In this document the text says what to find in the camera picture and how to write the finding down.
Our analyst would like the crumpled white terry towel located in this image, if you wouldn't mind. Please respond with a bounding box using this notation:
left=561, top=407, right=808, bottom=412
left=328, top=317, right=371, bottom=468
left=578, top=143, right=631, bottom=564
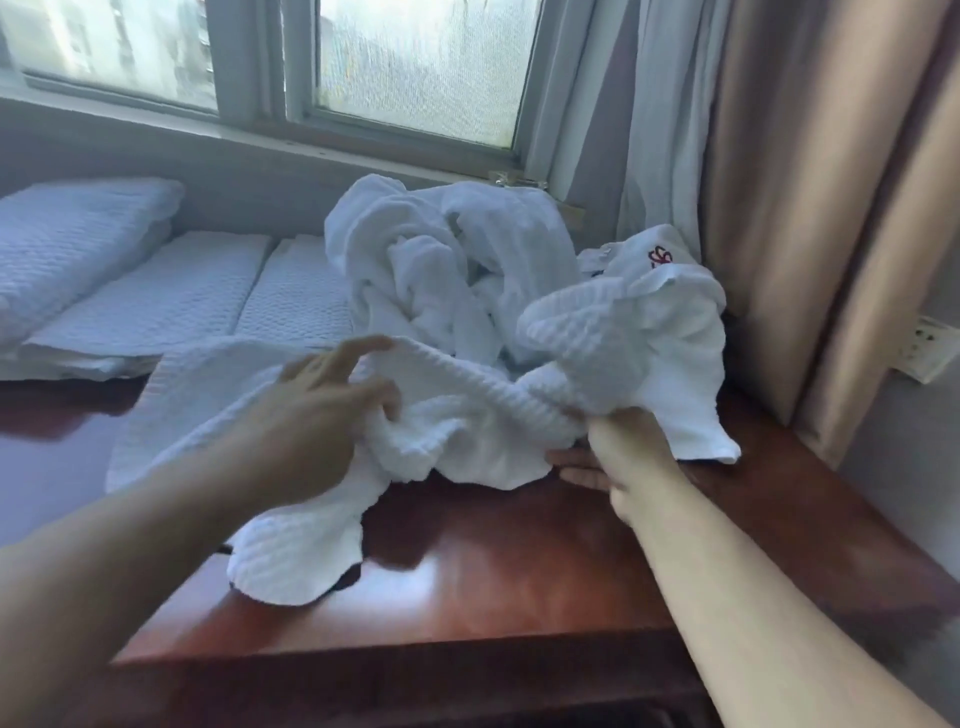
left=324, top=174, right=585, bottom=370

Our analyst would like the grey window frame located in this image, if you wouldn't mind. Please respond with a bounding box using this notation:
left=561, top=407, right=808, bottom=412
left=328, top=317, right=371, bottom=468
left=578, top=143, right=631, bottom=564
left=0, top=0, right=601, bottom=181

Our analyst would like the thick folded white waffle towel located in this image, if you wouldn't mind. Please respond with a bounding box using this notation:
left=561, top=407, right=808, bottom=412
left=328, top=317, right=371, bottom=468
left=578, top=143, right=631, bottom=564
left=0, top=177, right=186, bottom=348

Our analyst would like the person's right hand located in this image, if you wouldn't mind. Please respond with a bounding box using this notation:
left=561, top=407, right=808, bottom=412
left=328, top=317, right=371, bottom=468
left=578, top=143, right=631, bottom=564
left=545, top=408, right=681, bottom=528

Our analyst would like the white towel with red emblem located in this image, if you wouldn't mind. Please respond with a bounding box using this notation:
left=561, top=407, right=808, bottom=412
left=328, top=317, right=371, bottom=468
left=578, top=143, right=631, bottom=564
left=576, top=222, right=708, bottom=301

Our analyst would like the white wall socket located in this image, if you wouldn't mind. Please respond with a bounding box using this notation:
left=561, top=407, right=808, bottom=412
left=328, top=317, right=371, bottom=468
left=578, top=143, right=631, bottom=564
left=896, top=315, right=960, bottom=385

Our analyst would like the person's left hand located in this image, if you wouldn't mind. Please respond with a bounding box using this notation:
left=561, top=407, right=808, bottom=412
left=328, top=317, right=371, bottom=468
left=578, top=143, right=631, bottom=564
left=225, top=335, right=403, bottom=513

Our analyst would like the person's right forearm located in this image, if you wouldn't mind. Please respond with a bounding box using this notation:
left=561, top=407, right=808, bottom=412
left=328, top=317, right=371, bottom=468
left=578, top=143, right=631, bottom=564
left=626, top=468, right=955, bottom=728

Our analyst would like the white sheer curtain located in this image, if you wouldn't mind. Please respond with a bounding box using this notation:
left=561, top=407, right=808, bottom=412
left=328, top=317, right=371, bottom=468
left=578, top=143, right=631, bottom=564
left=525, top=0, right=740, bottom=260

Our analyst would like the person's left forearm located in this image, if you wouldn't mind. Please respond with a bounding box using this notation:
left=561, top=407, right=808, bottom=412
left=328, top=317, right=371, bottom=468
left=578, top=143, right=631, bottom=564
left=0, top=438, right=280, bottom=728

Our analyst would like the beige curtain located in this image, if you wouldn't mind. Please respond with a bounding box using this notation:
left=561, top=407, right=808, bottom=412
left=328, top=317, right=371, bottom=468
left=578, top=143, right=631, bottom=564
left=697, top=0, right=960, bottom=470

